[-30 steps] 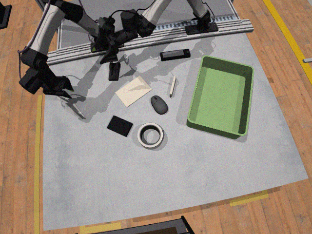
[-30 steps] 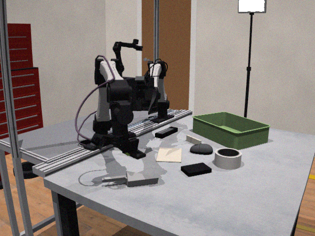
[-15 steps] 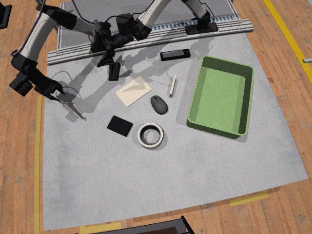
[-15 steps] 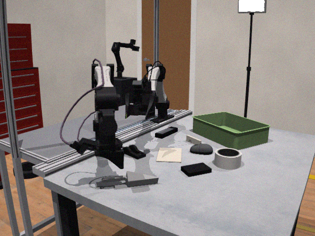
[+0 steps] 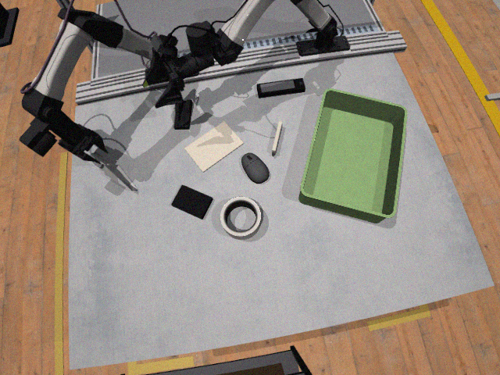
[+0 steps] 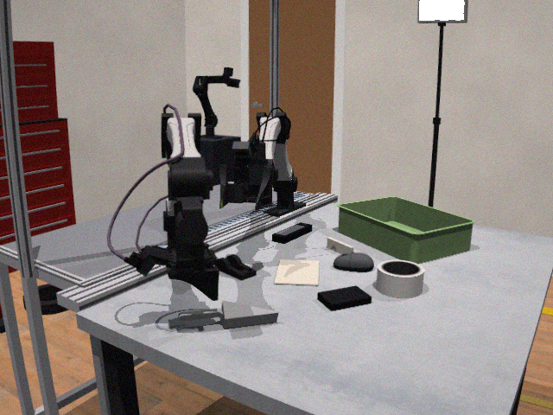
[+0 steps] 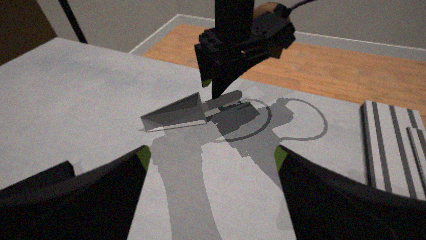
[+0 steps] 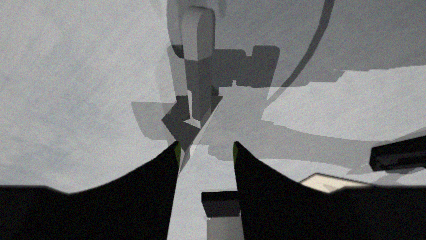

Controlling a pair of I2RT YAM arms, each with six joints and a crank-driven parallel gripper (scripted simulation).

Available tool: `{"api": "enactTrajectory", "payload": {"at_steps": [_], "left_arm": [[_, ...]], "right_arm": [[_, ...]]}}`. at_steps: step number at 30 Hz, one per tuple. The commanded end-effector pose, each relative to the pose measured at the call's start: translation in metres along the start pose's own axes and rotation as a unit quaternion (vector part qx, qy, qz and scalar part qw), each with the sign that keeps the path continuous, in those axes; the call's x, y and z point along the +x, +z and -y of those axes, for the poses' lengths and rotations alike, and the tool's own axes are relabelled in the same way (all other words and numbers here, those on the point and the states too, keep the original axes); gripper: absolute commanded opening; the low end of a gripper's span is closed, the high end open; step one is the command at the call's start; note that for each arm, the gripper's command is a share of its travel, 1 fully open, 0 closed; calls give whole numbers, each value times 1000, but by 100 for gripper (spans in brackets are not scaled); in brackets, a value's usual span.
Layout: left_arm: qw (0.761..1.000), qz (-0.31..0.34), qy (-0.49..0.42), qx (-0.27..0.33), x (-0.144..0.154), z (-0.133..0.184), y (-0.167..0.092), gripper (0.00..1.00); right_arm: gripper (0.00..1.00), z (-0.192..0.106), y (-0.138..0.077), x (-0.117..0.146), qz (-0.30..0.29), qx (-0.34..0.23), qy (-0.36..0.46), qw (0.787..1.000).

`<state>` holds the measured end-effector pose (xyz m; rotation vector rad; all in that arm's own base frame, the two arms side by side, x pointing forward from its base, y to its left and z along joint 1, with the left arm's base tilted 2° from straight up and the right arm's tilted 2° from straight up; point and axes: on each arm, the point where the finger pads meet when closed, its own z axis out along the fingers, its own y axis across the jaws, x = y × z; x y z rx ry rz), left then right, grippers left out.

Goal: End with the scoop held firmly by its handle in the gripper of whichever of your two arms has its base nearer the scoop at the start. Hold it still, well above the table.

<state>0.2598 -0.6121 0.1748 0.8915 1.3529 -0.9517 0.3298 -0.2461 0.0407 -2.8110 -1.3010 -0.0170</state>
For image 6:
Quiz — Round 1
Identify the green rectangular litter pan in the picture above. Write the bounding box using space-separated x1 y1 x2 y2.
337 196 475 264

